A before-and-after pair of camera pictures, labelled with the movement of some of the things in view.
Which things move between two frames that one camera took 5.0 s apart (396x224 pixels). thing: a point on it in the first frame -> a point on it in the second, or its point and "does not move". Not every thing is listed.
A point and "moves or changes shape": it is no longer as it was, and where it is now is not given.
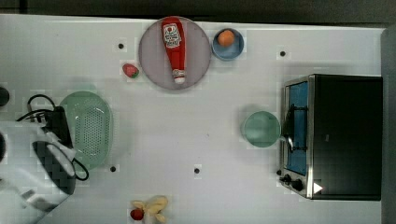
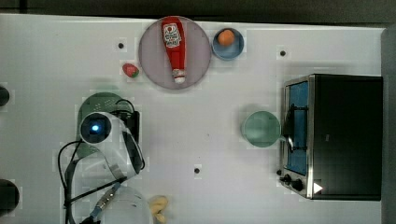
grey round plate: [156, 62] does not move
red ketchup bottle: [173, 35] does not move
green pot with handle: [262, 129] does not move
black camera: [56, 123] -> [132, 122]
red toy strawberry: [130, 70] does not move
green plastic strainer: [90, 126] moves or changes shape
